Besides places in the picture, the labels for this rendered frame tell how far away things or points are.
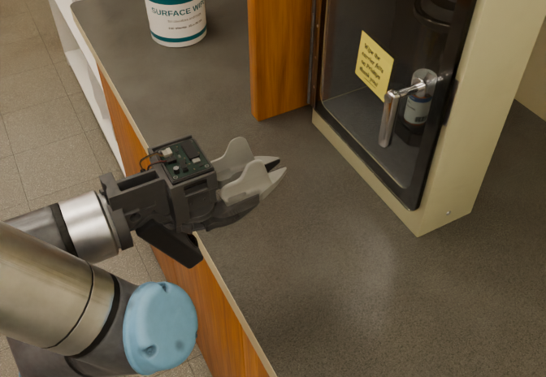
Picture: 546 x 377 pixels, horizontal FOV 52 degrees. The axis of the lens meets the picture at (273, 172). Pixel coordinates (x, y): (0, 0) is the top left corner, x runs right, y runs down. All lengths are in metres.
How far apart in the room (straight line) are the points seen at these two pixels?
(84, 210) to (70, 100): 2.26
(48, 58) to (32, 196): 0.99
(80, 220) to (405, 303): 0.47
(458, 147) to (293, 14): 0.37
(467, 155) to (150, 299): 0.51
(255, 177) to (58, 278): 0.27
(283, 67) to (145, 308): 0.65
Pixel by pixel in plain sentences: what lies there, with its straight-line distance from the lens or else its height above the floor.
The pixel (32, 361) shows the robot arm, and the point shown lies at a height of 1.12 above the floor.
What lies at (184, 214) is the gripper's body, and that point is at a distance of 0.61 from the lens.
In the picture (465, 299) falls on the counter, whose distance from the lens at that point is 0.86.
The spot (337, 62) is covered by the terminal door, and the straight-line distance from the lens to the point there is 0.91.
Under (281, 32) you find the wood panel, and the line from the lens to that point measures 0.99.
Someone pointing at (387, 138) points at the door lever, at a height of 1.14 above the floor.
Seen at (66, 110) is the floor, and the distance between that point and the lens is 2.78.
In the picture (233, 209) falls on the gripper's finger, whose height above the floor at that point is 1.15.
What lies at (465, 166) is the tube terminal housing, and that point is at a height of 1.07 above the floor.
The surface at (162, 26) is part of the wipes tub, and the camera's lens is 1.29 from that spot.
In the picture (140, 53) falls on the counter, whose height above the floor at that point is 0.94.
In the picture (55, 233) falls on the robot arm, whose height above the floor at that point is 1.20.
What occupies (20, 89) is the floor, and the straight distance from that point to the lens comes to 3.00.
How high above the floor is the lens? 1.63
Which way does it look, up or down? 45 degrees down
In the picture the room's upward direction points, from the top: straight up
